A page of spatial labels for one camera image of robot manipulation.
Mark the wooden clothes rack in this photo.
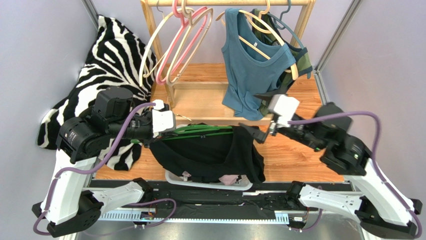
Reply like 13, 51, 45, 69
140, 0, 316, 126

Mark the green hanger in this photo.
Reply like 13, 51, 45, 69
131, 114, 234, 145

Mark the blue tank top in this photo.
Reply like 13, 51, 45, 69
221, 8, 296, 121

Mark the pink hanger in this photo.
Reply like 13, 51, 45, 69
156, 0, 214, 86

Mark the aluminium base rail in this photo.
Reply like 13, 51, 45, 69
59, 181, 382, 240

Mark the teal hanger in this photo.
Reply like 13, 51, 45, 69
266, 0, 305, 51

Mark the wooden hanger with blue top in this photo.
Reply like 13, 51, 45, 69
215, 0, 299, 81

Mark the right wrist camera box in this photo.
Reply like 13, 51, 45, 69
267, 94, 300, 128

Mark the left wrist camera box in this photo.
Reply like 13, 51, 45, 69
151, 99, 176, 138

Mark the cream hanger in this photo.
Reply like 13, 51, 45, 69
139, 0, 201, 86

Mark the zebra print blanket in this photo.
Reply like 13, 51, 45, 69
36, 15, 157, 150

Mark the mauve tank top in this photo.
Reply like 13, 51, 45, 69
181, 171, 240, 186

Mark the black top green trim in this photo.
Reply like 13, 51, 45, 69
149, 126, 266, 184

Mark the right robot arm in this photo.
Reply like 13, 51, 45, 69
268, 102, 423, 240

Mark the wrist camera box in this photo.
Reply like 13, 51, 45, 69
151, 99, 176, 138
267, 94, 300, 128

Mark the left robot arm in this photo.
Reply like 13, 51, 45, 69
32, 86, 176, 238

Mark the olive green tank top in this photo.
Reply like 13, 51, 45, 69
252, 10, 313, 96

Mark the white plastic basket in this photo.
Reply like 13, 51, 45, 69
165, 170, 253, 191

